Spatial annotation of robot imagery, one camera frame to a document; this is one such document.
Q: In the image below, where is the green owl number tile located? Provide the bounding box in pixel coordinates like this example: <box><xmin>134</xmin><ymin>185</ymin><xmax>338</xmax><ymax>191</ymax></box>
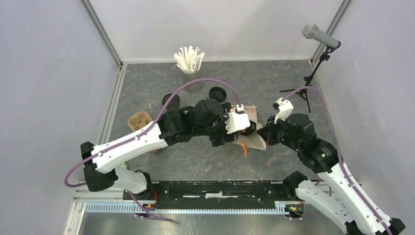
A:
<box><xmin>119</xmin><ymin>162</ymin><xmax>130</xmax><ymax>170</ymax></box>

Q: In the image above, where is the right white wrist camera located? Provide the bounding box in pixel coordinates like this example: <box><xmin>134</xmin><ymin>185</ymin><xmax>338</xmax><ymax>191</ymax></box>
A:
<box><xmin>273</xmin><ymin>98</ymin><xmax>294</xmax><ymax>124</ymax></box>

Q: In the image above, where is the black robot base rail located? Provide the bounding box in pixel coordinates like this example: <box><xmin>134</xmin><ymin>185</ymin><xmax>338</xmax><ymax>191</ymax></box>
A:
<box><xmin>123</xmin><ymin>180</ymin><xmax>304</xmax><ymax>214</ymax></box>

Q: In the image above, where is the grey straw holder cup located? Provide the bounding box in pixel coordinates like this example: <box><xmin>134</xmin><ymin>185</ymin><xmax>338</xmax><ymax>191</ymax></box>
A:
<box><xmin>182</xmin><ymin>70</ymin><xmax>204</xmax><ymax>94</ymax></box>

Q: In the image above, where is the white wrapped straws bundle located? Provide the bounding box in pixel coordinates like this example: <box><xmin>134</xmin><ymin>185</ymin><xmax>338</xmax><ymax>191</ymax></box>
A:
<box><xmin>173</xmin><ymin>46</ymin><xmax>205</xmax><ymax>75</ymax></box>

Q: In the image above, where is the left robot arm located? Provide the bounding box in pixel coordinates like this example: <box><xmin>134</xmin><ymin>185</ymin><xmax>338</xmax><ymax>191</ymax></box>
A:
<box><xmin>81</xmin><ymin>99</ymin><xmax>250</xmax><ymax>200</ymax></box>

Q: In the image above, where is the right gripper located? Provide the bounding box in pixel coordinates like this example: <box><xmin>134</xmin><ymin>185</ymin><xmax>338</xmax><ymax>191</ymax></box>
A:
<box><xmin>257</xmin><ymin>114</ymin><xmax>302</xmax><ymax>152</ymax></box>

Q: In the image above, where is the black microphone stand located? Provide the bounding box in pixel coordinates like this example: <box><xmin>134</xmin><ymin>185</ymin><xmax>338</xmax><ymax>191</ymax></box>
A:
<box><xmin>296</xmin><ymin>46</ymin><xmax>336</xmax><ymax>113</ymax></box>

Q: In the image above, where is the brown paper takeout bag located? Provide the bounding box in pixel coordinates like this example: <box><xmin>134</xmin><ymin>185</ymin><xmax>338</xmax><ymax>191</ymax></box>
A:
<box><xmin>230</xmin><ymin>105</ymin><xmax>266</xmax><ymax>157</ymax></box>

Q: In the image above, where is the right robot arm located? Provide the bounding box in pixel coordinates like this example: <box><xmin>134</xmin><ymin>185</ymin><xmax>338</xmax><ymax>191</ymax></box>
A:
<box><xmin>257</xmin><ymin>114</ymin><xmax>406</xmax><ymax>235</ymax></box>

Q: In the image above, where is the grey microphone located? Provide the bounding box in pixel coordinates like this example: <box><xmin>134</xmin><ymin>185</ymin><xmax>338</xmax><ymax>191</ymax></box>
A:
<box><xmin>301</xmin><ymin>23</ymin><xmax>341</xmax><ymax>49</ymax></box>

